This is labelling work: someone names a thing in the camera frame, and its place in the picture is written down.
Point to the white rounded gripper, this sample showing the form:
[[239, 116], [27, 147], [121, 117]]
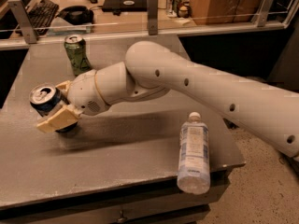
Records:
[[83, 92]]

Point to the blue pepsi can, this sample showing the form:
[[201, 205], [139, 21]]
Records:
[[45, 97]]

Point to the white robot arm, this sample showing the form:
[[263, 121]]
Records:
[[150, 70]]

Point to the green soda can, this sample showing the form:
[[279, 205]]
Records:
[[75, 47]]

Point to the clear blue-label plastic bottle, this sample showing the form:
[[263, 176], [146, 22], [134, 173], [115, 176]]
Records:
[[193, 163]]

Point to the black headphones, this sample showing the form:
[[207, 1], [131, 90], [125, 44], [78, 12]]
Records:
[[76, 15]]

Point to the black keyboard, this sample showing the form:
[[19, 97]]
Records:
[[41, 15]]

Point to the black laptop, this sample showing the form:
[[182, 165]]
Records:
[[124, 5]]

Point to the cans on back desk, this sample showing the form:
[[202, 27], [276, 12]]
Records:
[[177, 8]]

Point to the cardboard box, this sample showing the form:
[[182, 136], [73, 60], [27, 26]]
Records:
[[206, 12]]

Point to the grey drawer with handle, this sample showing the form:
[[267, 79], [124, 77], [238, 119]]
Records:
[[153, 203]]

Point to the metal rail bracket left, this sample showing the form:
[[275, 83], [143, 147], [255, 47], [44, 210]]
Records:
[[28, 32]]

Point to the metal rail bracket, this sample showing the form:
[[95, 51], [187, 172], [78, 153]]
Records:
[[152, 11], [260, 18], [28, 32]]

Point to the metal rail bracket middle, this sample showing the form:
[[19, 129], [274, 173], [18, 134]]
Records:
[[152, 11]]

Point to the metal rail bracket right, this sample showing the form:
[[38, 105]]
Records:
[[260, 18]]

